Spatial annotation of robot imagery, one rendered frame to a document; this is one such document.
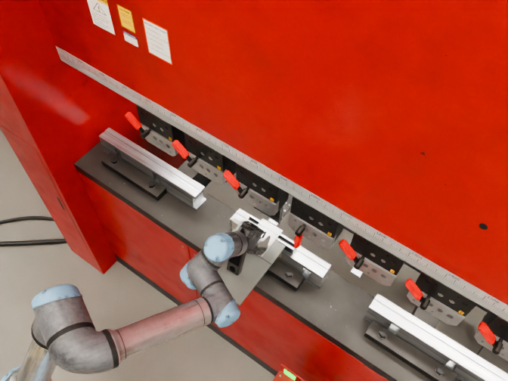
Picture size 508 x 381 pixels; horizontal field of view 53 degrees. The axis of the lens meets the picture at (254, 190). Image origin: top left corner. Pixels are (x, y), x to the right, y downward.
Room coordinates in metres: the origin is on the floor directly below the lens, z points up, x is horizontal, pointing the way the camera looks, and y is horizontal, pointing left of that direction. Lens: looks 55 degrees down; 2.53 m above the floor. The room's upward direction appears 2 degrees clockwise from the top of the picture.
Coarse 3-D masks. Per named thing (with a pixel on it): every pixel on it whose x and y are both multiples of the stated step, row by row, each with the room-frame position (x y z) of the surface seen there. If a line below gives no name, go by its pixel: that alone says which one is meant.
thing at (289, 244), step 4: (252, 216) 0.95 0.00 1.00; (252, 220) 0.94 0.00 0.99; (256, 220) 0.93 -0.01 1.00; (256, 224) 0.92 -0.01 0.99; (280, 236) 0.87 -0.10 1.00; (284, 236) 0.87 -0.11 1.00; (280, 240) 0.85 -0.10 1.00; (284, 240) 0.86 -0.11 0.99; (288, 240) 0.86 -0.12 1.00; (292, 240) 0.86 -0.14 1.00; (284, 244) 0.84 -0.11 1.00; (288, 244) 0.84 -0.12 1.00; (292, 244) 0.85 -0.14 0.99; (284, 248) 0.84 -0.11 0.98; (288, 248) 0.83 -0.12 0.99; (292, 248) 0.83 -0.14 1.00; (296, 248) 0.84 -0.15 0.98; (292, 252) 0.82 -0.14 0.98
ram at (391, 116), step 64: (64, 0) 1.26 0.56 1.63; (128, 0) 1.11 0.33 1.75; (192, 0) 0.99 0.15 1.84; (256, 0) 0.89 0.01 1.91; (320, 0) 0.81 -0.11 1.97; (384, 0) 0.75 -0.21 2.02; (448, 0) 0.69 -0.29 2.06; (128, 64) 1.14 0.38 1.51; (192, 64) 1.00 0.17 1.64; (256, 64) 0.89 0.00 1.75; (320, 64) 0.80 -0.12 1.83; (384, 64) 0.73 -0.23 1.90; (448, 64) 0.67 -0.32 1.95; (256, 128) 0.88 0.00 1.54; (320, 128) 0.79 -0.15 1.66; (384, 128) 0.71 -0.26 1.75; (448, 128) 0.64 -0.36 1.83; (320, 192) 0.77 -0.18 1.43; (384, 192) 0.68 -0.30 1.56; (448, 192) 0.61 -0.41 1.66; (448, 256) 0.57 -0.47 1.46
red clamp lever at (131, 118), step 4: (128, 112) 1.13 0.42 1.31; (128, 116) 1.12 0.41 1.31; (132, 116) 1.12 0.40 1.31; (128, 120) 1.11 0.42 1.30; (132, 120) 1.11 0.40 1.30; (136, 120) 1.12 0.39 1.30; (132, 124) 1.10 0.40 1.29; (136, 124) 1.10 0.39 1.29; (140, 124) 1.11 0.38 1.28; (136, 128) 1.10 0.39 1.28; (140, 128) 1.10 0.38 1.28; (144, 132) 1.09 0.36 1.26; (148, 132) 1.10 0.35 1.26; (144, 136) 1.08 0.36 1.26
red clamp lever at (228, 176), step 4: (224, 172) 0.90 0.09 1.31; (228, 172) 0.90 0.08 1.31; (224, 176) 0.90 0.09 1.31; (228, 176) 0.89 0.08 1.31; (232, 176) 0.90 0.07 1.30; (228, 180) 0.89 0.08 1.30; (232, 180) 0.89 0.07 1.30; (236, 180) 0.89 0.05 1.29; (232, 184) 0.88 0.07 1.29; (236, 184) 0.88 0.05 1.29; (236, 188) 0.87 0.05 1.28; (240, 188) 0.88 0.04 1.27; (244, 188) 0.88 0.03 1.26; (248, 188) 0.89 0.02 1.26; (240, 192) 0.87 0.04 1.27; (244, 192) 0.87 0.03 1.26; (240, 196) 0.86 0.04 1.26; (244, 196) 0.86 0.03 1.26
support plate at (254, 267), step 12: (276, 240) 0.85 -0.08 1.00; (276, 252) 0.81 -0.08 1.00; (252, 264) 0.76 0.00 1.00; (264, 264) 0.76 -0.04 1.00; (228, 276) 0.71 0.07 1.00; (240, 276) 0.72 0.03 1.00; (252, 276) 0.72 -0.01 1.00; (228, 288) 0.67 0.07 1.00; (240, 288) 0.67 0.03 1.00; (252, 288) 0.68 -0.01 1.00; (240, 300) 0.63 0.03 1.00
